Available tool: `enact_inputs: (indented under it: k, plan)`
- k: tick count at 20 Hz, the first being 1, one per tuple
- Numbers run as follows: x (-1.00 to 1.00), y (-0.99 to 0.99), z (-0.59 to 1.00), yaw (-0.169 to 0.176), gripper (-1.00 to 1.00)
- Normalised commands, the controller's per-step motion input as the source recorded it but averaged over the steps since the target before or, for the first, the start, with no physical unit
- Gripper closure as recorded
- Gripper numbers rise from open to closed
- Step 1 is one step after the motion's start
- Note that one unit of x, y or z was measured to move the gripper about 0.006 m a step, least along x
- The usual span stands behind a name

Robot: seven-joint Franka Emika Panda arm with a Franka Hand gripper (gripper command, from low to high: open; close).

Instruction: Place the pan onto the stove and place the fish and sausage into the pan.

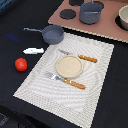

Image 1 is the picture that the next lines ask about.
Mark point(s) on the cream bowl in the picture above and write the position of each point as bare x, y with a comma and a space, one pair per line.
123, 14

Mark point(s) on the knife with wooden handle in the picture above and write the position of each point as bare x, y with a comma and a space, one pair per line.
80, 56

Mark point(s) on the grey cooking pot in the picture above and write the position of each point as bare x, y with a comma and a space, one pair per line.
90, 12

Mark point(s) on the round wooden plate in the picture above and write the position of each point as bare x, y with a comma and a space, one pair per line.
69, 66

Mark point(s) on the grey frying pan with handle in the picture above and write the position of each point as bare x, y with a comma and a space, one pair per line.
52, 34

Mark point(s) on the red round sausage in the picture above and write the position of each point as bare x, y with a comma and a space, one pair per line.
21, 64

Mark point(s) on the black rear left burner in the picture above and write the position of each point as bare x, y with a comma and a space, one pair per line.
76, 2

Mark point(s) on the fork with wooden handle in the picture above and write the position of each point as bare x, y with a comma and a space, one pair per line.
67, 81

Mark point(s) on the white toy fish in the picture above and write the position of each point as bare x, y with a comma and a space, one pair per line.
33, 51

